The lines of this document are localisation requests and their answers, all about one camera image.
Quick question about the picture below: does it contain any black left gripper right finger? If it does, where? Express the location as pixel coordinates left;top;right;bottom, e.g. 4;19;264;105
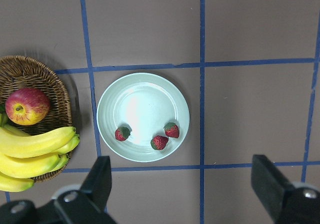
250;154;320;224

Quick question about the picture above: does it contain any yellow banana bunch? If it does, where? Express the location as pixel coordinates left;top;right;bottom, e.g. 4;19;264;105
0;113;80;192

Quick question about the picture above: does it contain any light green plate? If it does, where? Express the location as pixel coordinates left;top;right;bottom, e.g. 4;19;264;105
96;73;190;162

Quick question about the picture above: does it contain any red apple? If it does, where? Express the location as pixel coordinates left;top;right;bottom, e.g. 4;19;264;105
5;88;51;126

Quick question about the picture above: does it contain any wicker fruit basket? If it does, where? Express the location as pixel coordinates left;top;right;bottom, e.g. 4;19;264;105
0;56;73;181

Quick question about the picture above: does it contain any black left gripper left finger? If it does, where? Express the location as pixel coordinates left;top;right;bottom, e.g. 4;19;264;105
51;155;118;224

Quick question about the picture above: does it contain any red strawberry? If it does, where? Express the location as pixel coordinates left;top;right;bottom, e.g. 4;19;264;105
114;126;131;141
163;122;180;138
150;135;169;150

